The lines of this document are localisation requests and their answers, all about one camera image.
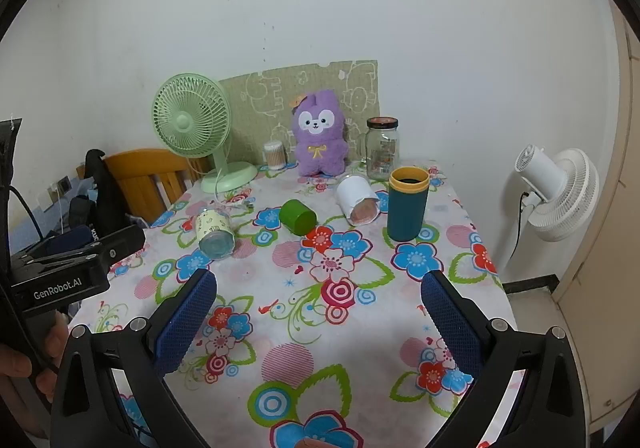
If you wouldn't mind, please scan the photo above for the green animal print mat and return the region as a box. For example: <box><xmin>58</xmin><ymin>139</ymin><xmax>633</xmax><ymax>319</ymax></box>
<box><xmin>218</xmin><ymin>59</ymin><xmax>382</xmax><ymax>170</ymax></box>

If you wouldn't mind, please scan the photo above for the green cylinder lid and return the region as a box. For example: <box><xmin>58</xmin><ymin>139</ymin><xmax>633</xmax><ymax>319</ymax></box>
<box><xmin>278</xmin><ymin>199</ymin><xmax>318</xmax><ymax>236</ymax></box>

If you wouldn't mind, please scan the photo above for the person's left hand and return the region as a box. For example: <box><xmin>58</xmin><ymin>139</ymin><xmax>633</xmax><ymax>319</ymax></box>
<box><xmin>0</xmin><ymin>314</ymin><xmax>71</xmax><ymax>409</ymax></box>

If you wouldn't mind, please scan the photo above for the white fan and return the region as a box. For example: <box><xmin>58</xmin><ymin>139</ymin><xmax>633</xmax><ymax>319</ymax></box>
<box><xmin>514</xmin><ymin>144</ymin><xmax>600</xmax><ymax>243</ymax></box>

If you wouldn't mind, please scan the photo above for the teal cup with yellow rim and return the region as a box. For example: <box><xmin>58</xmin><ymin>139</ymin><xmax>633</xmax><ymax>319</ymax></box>
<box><xmin>387</xmin><ymin>167</ymin><xmax>431</xmax><ymax>242</ymax></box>

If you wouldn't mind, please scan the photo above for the purple plush toy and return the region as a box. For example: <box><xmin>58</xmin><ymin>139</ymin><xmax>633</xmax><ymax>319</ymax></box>
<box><xmin>290</xmin><ymin>88</ymin><xmax>350</xmax><ymax>177</ymax></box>

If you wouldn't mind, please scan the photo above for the white cup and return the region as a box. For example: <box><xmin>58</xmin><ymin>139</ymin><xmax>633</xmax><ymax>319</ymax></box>
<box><xmin>335</xmin><ymin>174</ymin><xmax>381</xmax><ymax>227</ymax></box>

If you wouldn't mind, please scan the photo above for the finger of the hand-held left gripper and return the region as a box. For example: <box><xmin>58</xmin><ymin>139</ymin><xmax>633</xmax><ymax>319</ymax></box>
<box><xmin>75</xmin><ymin>224</ymin><xmax>147</xmax><ymax>274</ymax></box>

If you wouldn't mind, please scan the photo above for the dark blue bag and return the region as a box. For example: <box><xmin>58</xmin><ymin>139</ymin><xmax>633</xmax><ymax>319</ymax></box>
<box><xmin>47</xmin><ymin>193</ymin><xmax>98</xmax><ymax>251</ymax></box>

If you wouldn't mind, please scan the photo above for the floral tablecloth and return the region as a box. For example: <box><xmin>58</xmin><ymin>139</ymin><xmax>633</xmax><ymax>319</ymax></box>
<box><xmin>67</xmin><ymin>163</ymin><xmax>519</xmax><ymax>448</ymax></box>

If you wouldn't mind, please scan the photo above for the black fan cable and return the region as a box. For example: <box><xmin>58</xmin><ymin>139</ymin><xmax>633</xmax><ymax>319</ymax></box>
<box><xmin>504</xmin><ymin>190</ymin><xmax>532</xmax><ymax>275</ymax></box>

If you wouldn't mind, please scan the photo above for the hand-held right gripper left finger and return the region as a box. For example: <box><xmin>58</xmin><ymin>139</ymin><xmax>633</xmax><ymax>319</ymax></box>
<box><xmin>50</xmin><ymin>269</ymin><xmax>218</xmax><ymax>448</ymax></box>

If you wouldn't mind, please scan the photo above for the green desk fan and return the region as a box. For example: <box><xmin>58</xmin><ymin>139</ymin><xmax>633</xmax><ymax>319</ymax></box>
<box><xmin>152</xmin><ymin>72</ymin><xmax>259</xmax><ymax>194</ymax></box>

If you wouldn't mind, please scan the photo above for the wooden chair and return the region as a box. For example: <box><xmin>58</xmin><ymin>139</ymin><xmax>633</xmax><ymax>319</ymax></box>
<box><xmin>76</xmin><ymin>148</ymin><xmax>214</xmax><ymax>229</ymax></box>

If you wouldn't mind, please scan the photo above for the cotton swab container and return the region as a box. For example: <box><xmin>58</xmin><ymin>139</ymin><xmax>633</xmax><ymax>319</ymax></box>
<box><xmin>263</xmin><ymin>140</ymin><xmax>288</xmax><ymax>171</ymax></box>

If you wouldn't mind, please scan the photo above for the black cloth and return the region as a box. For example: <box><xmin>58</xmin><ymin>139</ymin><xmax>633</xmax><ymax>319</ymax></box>
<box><xmin>82</xmin><ymin>149</ymin><xmax>135</xmax><ymax>240</ymax></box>

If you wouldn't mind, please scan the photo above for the clear fan cable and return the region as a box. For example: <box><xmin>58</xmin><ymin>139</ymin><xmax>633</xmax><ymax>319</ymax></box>
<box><xmin>186</xmin><ymin>162</ymin><xmax>251</xmax><ymax>217</ymax></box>

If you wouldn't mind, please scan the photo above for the glass jar with red lid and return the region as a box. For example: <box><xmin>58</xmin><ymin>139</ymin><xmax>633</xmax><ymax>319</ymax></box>
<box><xmin>365</xmin><ymin>117</ymin><xmax>401</xmax><ymax>180</ymax></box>

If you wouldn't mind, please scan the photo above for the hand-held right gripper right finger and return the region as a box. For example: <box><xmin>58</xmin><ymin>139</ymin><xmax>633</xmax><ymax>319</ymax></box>
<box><xmin>420</xmin><ymin>269</ymin><xmax>589</xmax><ymax>448</ymax></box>

